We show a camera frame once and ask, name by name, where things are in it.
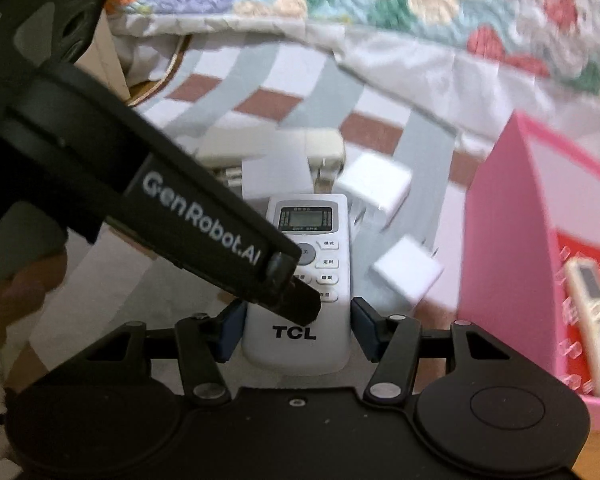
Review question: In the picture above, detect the white power strip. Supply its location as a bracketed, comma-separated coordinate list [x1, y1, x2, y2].
[195, 127, 346, 188]

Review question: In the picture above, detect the person's left hand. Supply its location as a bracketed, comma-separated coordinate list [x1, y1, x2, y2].
[0, 249, 68, 349]

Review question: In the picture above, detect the white charger cube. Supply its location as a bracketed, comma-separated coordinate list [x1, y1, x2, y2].
[372, 235, 443, 307]

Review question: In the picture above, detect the beige remote control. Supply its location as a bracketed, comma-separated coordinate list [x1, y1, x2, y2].
[564, 257, 600, 396]

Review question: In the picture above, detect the white TCL remote control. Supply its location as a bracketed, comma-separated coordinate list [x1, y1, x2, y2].
[242, 194, 351, 376]

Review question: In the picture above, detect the white power adapter cube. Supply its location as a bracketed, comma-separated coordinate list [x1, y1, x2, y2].
[332, 152, 413, 229]

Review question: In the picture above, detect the pink storage box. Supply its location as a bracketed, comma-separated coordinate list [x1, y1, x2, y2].
[453, 108, 600, 434]

